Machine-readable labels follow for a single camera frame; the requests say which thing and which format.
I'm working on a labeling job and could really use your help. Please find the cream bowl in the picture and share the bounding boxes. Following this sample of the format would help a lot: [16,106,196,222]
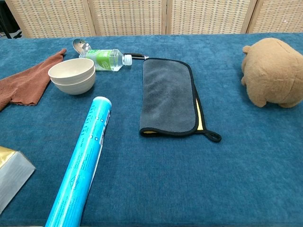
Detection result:
[48,58,96,80]
[50,68,97,96]

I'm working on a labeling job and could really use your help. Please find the grey towel black trim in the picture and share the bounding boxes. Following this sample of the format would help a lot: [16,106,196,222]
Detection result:
[139,57,222,143]

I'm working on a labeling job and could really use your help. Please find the clear bottle green label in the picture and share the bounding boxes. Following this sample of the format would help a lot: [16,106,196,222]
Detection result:
[79,49,133,71]

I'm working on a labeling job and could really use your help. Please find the blue wrap roll tube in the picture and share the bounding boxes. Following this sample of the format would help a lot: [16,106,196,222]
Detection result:
[45,96,112,227]

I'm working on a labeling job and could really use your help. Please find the woven wood folding screen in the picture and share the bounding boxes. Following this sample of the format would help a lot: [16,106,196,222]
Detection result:
[4,0,303,38]

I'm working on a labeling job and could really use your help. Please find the blue table cover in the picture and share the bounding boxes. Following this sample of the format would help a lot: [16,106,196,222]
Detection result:
[0,33,303,227]

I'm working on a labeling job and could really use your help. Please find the brown plush toy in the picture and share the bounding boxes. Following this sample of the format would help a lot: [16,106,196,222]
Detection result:
[241,37,303,109]

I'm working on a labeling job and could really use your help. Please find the rust brown cloth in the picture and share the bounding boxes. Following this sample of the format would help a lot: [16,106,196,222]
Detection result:
[0,48,67,112]

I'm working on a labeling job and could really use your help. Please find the gold foil packet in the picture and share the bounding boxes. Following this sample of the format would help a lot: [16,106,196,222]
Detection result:
[0,146,36,215]

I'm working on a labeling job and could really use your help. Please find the steel ladle black handle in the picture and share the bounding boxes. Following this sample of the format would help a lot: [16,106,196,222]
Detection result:
[72,39,149,60]

